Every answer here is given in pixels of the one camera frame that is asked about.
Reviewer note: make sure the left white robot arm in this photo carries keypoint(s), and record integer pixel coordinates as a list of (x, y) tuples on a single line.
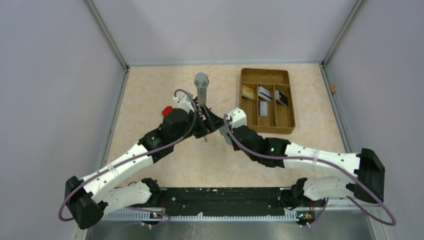
[(85, 197)]

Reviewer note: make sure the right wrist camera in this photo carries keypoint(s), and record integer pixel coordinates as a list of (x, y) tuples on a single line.
[(237, 117)]

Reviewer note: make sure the small wooden block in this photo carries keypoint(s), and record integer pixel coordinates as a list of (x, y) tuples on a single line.
[(332, 88)]

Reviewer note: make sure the grey microphone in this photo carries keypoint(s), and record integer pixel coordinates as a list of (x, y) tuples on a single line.
[(201, 82)]

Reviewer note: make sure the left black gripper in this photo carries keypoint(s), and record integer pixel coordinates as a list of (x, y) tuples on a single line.
[(213, 122)]

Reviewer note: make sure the gold card in tray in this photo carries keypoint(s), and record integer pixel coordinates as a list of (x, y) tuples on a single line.
[(248, 92)]

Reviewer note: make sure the brown woven cutlery tray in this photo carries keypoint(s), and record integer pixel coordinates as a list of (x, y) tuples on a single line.
[(280, 119)]

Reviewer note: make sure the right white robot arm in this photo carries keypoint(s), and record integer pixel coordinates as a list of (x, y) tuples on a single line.
[(361, 175)]

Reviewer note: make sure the green card holder wallet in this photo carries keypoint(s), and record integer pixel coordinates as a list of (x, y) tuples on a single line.
[(224, 132)]

